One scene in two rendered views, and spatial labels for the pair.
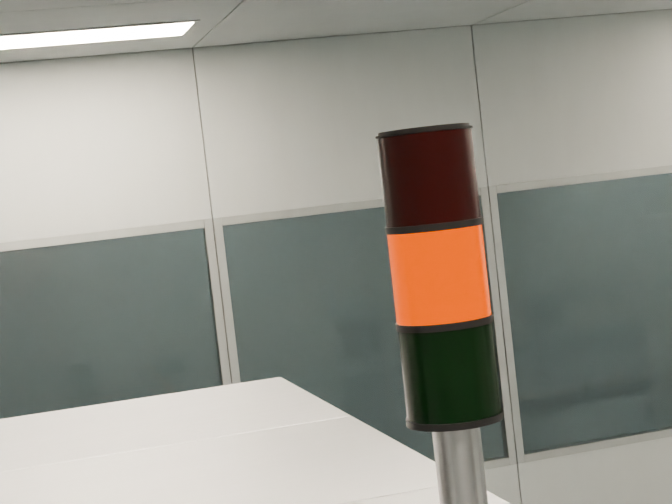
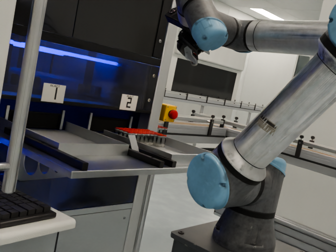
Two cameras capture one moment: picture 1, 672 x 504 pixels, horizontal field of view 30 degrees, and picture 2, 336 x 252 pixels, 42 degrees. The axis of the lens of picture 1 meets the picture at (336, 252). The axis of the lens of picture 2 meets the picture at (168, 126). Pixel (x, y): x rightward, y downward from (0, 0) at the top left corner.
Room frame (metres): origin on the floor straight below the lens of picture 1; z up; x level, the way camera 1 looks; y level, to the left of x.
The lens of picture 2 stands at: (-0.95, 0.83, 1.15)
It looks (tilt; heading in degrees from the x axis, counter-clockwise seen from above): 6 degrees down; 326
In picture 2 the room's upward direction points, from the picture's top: 12 degrees clockwise
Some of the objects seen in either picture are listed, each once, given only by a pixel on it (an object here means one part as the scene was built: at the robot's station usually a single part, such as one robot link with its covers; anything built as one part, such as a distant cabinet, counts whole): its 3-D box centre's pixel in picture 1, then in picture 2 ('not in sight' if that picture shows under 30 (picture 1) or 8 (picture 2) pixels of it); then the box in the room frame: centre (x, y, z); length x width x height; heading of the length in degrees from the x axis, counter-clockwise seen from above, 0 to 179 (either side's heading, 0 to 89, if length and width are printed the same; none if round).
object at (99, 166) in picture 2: not in sight; (115, 150); (0.32, 0.14, 0.87); 0.70 x 0.48 x 0.02; 105
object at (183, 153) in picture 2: not in sight; (160, 146); (0.32, -0.03, 0.90); 0.34 x 0.26 x 0.04; 14
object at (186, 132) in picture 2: not in sight; (179, 125); (0.82, -0.46, 0.92); 0.69 x 0.16 x 0.16; 105
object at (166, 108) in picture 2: not in sight; (165, 112); (0.61, -0.21, 0.99); 0.08 x 0.07 x 0.07; 15
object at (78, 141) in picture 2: not in sight; (62, 136); (0.35, 0.33, 0.90); 0.34 x 0.26 x 0.04; 15
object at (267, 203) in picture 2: not in sight; (256, 177); (-0.25, 0.07, 0.96); 0.13 x 0.12 x 0.14; 101
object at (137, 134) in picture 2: not in sight; (144, 138); (0.41, -0.01, 0.90); 0.18 x 0.02 x 0.05; 104
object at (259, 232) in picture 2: not in sight; (247, 224); (-0.25, 0.06, 0.84); 0.15 x 0.15 x 0.10
